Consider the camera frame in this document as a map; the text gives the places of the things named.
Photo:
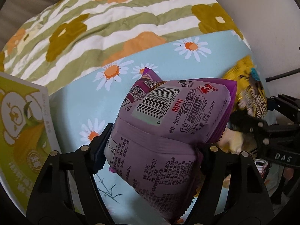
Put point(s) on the purple snack bag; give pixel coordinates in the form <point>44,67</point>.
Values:
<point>153,141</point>

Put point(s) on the right hand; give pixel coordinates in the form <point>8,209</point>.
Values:
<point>291,173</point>

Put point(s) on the green cardboard box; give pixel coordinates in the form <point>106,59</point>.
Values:
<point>27,136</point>

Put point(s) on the floral striped duvet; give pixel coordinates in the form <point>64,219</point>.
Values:
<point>72,38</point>

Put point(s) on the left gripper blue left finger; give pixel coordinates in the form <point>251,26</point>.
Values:
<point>97,147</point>

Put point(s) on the black floor lamp stand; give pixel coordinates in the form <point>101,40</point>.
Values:
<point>283,75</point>

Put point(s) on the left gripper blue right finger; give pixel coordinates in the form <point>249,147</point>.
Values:
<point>200,166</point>

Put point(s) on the blue daisy tablecloth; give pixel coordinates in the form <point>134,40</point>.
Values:
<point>81,110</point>

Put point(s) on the gold chocolate snack bag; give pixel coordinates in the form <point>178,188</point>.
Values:
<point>250,95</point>

